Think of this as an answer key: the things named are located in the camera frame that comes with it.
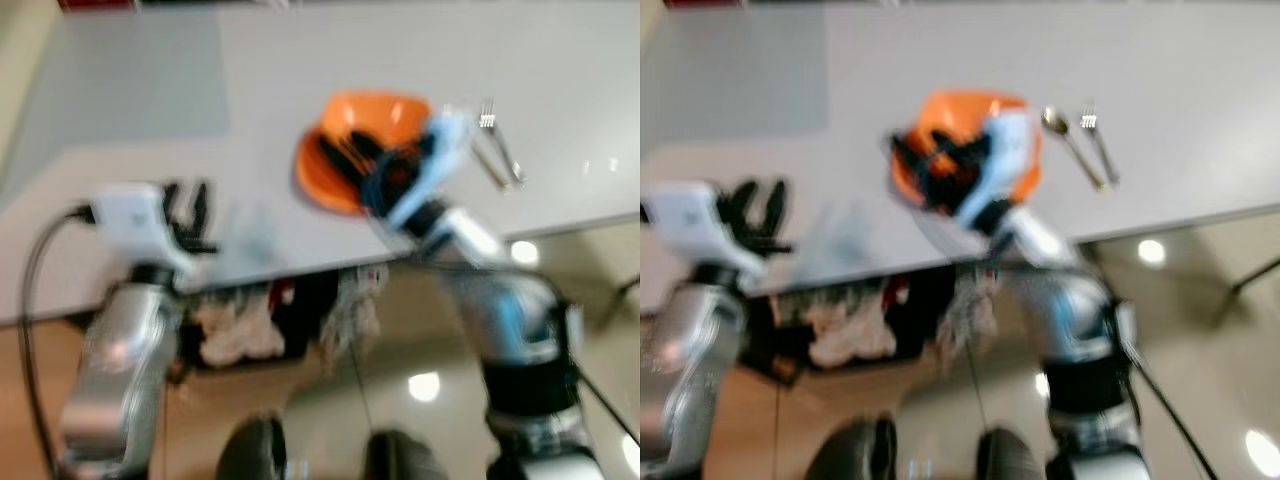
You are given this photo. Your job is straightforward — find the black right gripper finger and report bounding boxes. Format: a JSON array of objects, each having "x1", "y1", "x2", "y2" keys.
[
  {"x1": 318, "y1": 138, "x2": 379, "y2": 197},
  {"x1": 928, "y1": 128, "x2": 969, "y2": 161},
  {"x1": 890, "y1": 133, "x2": 939, "y2": 191},
  {"x1": 345, "y1": 124, "x2": 393, "y2": 163}
]

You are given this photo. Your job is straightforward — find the orange bowl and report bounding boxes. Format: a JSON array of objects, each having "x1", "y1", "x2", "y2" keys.
[
  {"x1": 294, "y1": 90, "x2": 434, "y2": 217},
  {"x1": 888, "y1": 90, "x2": 1044, "y2": 209}
]

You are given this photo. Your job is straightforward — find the metal spoon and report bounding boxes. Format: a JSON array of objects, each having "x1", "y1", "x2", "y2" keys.
[
  {"x1": 1041, "y1": 105, "x2": 1109, "y2": 192},
  {"x1": 468, "y1": 130, "x2": 513, "y2": 193}
]

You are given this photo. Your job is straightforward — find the metal fork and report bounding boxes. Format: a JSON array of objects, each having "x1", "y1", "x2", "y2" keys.
[
  {"x1": 1079, "y1": 101, "x2": 1121, "y2": 187},
  {"x1": 478, "y1": 98, "x2": 527, "y2": 187}
]

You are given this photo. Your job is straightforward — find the black basket with cloths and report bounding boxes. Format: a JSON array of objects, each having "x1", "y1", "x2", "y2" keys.
[
  {"x1": 745, "y1": 264, "x2": 1003, "y2": 389},
  {"x1": 183, "y1": 264, "x2": 393, "y2": 373}
]

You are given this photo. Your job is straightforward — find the dark chair leg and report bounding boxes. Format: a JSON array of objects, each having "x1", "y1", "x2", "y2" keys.
[
  {"x1": 1213, "y1": 258, "x2": 1280, "y2": 323},
  {"x1": 588, "y1": 274, "x2": 641, "y2": 333}
]

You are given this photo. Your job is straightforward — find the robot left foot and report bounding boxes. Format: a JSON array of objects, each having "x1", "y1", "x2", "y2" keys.
[
  {"x1": 216, "y1": 414, "x2": 289, "y2": 480},
  {"x1": 804, "y1": 414, "x2": 898, "y2": 480}
]

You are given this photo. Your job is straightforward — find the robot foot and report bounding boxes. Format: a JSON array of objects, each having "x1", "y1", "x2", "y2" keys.
[
  {"x1": 216, "y1": 414, "x2": 289, "y2": 480},
  {"x1": 361, "y1": 429, "x2": 448, "y2": 480},
  {"x1": 804, "y1": 414, "x2": 898, "y2": 480},
  {"x1": 974, "y1": 427, "x2": 1048, "y2": 480}
]

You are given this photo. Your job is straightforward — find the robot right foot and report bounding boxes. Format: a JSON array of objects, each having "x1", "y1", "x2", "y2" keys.
[
  {"x1": 361, "y1": 429, "x2": 448, "y2": 480},
  {"x1": 974, "y1": 427, "x2": 1048, "y2": 480}
]

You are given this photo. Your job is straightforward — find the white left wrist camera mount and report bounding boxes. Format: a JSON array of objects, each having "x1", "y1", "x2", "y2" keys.
[
  {"x1": 645, "y1": 181, "x2": 753, "y2": 276},
  {"x1": 92, "y1": 183, "x2": 198, "y2": 278}
]

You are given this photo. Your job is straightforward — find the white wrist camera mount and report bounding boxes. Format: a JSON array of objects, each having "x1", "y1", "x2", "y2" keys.
[
  {"x1": 645, "y1": 181, "x2": 753, "y2": 276},
  {"x1": 385, "y1": 105, "x2": 477, "y2": 227},
  {"x1": 955, "y1": 110, "x2": 1041, "y2": 227},
  {"x1": 92, "y1": 183, "x2": 198, "y2": 278}
]

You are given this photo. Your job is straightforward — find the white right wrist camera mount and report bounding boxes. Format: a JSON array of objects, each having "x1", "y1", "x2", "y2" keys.
[
  {"x1": 955, "y1": 110, "x2": 1041, "y2": 227},
  {"x1": 385, "y1": 105, "x2": 477, "y2": 227}
]

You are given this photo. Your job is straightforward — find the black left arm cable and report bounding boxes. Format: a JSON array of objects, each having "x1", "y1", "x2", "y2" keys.
[{"x1": 18, "y1": 204, "x2": 97, "y2": 480}]

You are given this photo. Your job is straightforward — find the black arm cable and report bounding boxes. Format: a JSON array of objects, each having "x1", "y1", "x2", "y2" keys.
[
  {"x1": 18, "y1": 204, "x2": 97, "y2": 480},
  {"x1": 572, "y1": 375, "x2": 641, "y2": 448},
  {"x1": 1122, "y1": 335, "x2": 1223, "y2": 480}
]

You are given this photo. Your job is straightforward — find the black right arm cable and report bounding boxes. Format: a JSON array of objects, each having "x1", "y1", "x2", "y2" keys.
[
  {"x1": 572, "y1": 375, "x2": 641, "y2": 448},
  {"x1": 1122, "y1": 335, "x2": 1223, "y2": 480}
]

